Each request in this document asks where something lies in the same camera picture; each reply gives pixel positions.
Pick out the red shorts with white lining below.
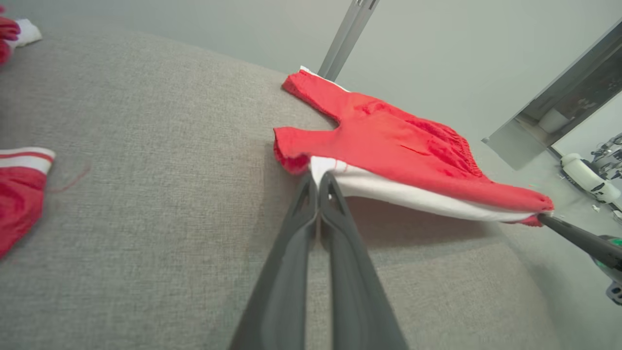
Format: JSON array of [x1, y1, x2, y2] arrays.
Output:
[[273, 66, 555, 228]]

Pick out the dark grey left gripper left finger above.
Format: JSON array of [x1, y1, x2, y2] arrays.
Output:
[[228, 173, 319, 350]]

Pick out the white idle robot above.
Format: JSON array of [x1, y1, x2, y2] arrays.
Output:
[[559, 132, 622, 212]]

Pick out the red jersey with white sleeves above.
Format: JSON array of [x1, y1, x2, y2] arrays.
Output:
[[0, 4, 56, 259]]

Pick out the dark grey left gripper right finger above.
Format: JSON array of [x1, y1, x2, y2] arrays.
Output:
[[320, 172, 409, 350]]

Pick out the grey metal partition post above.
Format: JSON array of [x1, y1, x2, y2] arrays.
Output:
[[318, 0, 380, 82]]

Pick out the grey metal door frame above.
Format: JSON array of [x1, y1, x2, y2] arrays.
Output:
[[481, 19, 622, 171]]

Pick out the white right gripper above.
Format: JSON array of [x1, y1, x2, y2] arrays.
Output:
[[536, 214, 622, 306]]

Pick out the grey fabric sofa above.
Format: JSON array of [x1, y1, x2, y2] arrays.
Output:
[[0, 22, 564, 350]]

